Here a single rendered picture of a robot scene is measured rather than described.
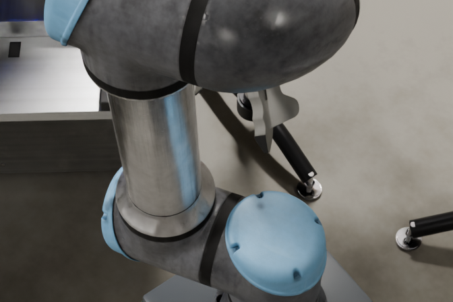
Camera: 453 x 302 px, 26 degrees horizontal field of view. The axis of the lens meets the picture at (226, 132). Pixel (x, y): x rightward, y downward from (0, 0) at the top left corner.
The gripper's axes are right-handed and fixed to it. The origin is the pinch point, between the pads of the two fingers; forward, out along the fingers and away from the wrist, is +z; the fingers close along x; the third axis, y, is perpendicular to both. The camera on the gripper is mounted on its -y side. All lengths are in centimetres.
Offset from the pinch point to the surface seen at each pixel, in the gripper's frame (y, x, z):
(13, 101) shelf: -39.5, 0.2, -9.3
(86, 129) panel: -81, 53, -37
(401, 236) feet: -35, 112, -33
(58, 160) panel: -94, 58, -33
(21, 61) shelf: -40.9, 0.6, -16.4
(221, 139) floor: -76, 91, -52
